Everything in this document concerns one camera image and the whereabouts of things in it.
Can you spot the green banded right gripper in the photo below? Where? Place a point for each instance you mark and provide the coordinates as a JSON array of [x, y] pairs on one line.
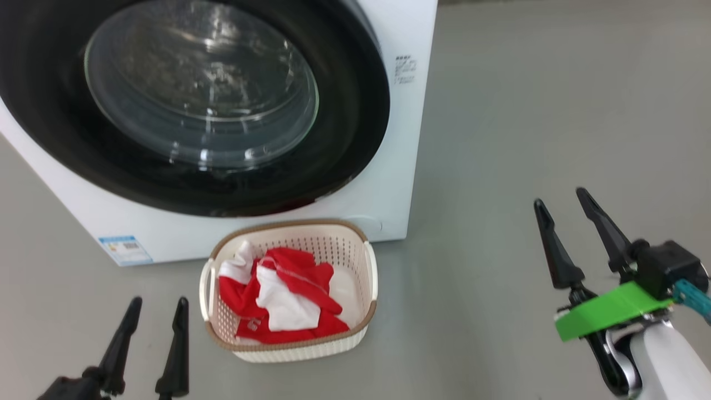
[[611, 311]]

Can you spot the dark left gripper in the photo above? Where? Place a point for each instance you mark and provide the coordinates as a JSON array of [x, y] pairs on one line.
[[75, 388]]

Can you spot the red and white garment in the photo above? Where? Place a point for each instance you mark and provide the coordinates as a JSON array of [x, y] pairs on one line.
[[300, 278]]

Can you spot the round black glass washer door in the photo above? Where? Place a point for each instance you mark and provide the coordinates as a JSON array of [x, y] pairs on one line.
[[344, 139]]

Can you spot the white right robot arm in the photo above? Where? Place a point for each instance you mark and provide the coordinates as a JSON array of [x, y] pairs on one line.
[[672, 366]]

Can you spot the cream perforated laundry basket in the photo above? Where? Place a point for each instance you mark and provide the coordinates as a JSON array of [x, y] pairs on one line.
[[300, 347]]

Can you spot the white front-load washing machine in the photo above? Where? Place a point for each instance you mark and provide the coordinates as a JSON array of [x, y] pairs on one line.
[[389, 166]]

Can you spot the blue white energy label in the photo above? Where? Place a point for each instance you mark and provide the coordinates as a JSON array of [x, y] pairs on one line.
[[125, 250]]

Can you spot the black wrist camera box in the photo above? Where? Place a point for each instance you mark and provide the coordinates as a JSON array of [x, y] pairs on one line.
[[666, 266]]

